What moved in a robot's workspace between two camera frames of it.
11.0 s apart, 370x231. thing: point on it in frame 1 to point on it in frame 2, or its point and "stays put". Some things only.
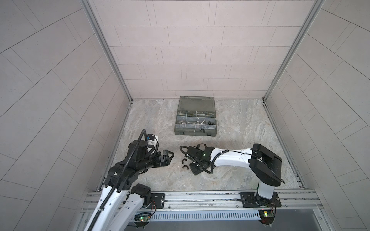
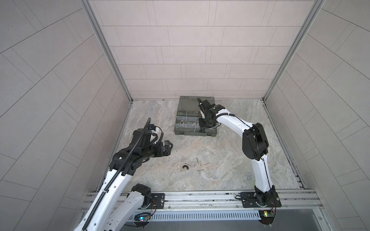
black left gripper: x=165 y=162 to x=166 y=151
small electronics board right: x=267 y=216 stays put
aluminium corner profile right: x=302 y=32 stays put
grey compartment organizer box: x=196 y=116 stays put
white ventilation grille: x=204 y=215 stays put
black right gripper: x=194 y=172 to x=202 y=125
